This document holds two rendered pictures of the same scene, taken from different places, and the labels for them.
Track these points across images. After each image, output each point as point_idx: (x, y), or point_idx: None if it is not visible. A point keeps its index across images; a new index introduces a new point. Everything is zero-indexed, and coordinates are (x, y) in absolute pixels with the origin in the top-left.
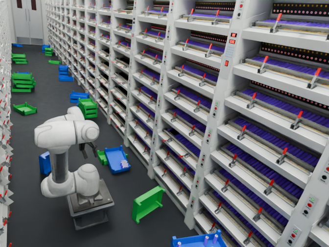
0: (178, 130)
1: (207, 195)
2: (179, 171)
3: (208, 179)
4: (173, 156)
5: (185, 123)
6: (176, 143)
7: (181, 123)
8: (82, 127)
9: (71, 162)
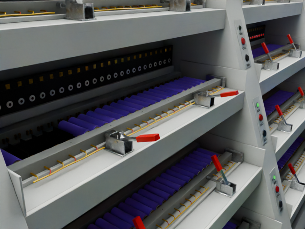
0: (144, 31)
1: None
2: (209, 202)
3: (261, 79)
4: (134, 228)
5: (111, 6)
6: (137, 131)
7: (110, 11)
8: None
9: None
